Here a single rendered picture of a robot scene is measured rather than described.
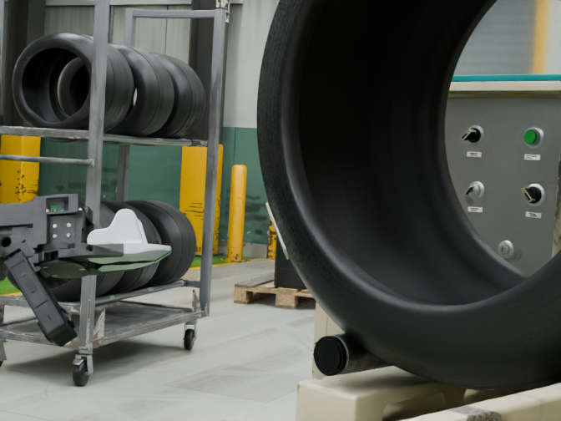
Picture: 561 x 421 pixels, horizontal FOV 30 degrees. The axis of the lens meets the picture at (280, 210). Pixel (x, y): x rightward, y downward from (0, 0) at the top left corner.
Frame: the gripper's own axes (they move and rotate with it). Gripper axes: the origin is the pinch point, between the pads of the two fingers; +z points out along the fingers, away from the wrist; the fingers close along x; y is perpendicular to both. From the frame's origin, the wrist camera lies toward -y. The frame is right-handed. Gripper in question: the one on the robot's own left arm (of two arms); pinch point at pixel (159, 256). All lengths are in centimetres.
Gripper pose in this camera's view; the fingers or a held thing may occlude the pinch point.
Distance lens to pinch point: 120.7
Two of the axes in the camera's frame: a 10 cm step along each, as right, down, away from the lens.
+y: -0.5, -9.5, 3.0
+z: 10.0, -0.7, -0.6
